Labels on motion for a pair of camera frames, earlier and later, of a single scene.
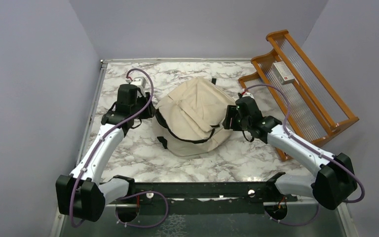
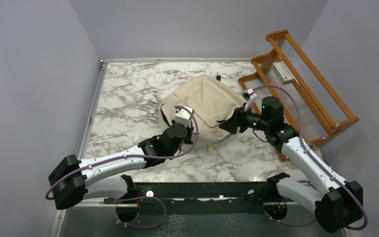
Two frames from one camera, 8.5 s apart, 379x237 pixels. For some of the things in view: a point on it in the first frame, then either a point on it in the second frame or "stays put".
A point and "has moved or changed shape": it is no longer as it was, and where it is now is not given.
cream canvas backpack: (189, 118) has moved or changed shape
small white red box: (282, 72) stays put
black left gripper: (149, 112) -> (188, 140)
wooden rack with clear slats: (286, 88) stays put
